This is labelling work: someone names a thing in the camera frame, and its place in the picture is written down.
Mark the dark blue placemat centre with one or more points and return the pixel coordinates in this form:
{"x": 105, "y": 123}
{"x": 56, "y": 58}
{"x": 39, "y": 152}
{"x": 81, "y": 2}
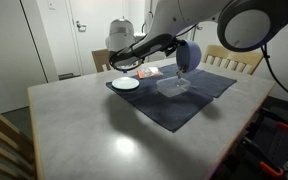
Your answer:
{"x": 169, "y": 112}

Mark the white door with handle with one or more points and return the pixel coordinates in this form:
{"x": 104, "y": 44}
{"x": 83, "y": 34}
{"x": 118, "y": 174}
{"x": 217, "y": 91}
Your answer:
{"x": 91, "y": 20}

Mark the orange handled clamp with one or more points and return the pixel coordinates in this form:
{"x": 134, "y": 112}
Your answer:
{"x": 265, "y": 163}

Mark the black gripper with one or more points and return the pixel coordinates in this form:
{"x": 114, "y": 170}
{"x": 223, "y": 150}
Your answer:
{"x": 171, "y": 47}

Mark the light wooden chair right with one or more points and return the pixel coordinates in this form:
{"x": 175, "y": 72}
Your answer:
{"x": 222, "y": 57}

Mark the wooden chair far left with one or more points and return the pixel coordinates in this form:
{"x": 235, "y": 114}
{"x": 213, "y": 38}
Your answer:
{"x": 101, "y": 60}

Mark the wooden chair near left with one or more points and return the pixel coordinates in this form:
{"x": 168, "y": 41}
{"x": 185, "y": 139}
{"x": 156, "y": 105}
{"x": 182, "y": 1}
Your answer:
{"x": 17, "y": 159}

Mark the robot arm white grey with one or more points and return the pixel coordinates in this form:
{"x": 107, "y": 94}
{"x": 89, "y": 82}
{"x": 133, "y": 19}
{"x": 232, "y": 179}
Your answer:
{"x": 242, "y": 26}

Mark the blue bowl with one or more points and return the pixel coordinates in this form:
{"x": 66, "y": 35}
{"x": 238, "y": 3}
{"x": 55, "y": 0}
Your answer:
{"x": 188, "y": 55}

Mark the white round plate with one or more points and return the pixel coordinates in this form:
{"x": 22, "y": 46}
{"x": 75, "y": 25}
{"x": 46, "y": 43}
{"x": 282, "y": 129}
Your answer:
{"x": 125, "y": 83}

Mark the clear plastic container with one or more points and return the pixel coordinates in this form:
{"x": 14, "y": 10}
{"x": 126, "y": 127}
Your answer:
{"x": 172, "y": 86}

